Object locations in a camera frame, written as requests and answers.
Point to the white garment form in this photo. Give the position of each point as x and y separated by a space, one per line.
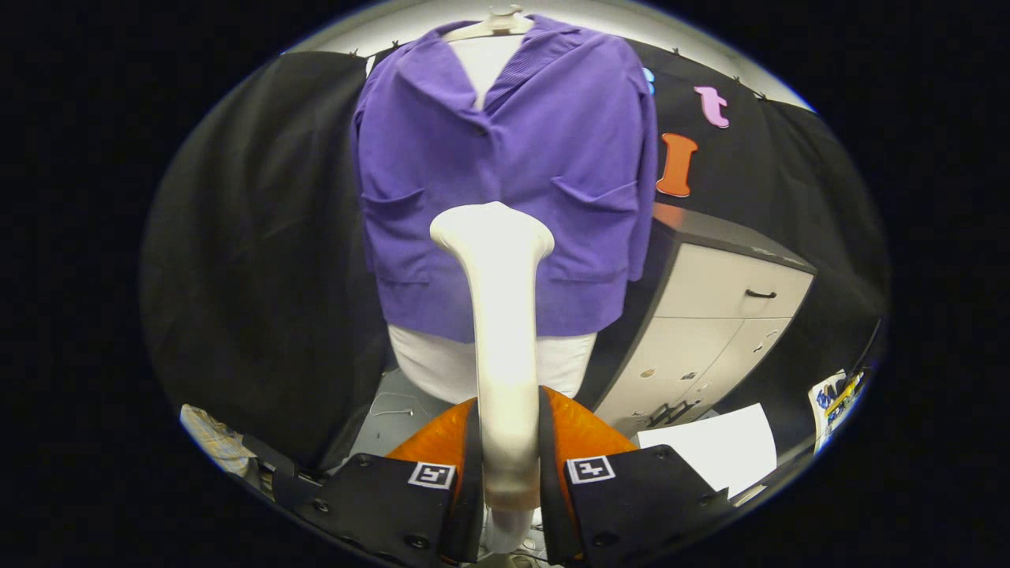
442 363

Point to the white desk with clutter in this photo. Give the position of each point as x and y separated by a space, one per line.
836 402

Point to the white paper sheet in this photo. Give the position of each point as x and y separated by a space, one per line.
718 446

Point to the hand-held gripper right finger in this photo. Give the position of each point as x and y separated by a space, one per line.
647 493

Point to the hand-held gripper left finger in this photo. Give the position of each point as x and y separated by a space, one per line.
387 501

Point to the plaid cloth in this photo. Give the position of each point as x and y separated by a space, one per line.
215 438

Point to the cream clothes hanger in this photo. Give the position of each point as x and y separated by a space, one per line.
493 24

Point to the grey cabinet with dark top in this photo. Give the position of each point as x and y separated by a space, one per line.
710 315

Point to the white garment steamer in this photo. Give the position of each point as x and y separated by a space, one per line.
505 331

